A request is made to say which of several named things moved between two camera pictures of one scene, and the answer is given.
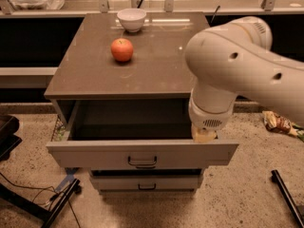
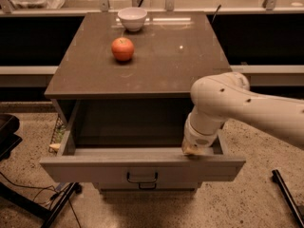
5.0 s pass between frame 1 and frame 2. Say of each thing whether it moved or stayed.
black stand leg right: stayed
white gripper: stayed
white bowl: stayed
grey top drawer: moved
